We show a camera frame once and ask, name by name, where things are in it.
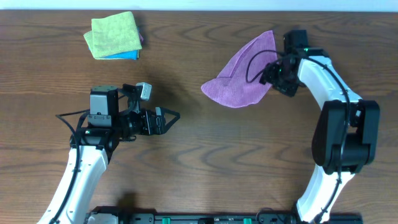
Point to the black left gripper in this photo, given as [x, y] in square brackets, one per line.
[159, 122]

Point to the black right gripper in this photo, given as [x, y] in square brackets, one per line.
[278, 78]

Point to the purple microfiber cloth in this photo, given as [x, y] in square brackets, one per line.
[237, 85]

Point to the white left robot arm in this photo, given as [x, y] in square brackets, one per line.
[114, 116]

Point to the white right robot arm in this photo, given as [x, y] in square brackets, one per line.
[345, 137]

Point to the blue folded cloth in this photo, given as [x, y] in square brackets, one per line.
[117, 53]

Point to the pink folded cloth under stack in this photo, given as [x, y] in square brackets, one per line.
[141, 38]

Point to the green folded cloth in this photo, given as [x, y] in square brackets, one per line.
[116, 30]

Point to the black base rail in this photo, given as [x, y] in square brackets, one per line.
[217, 218]

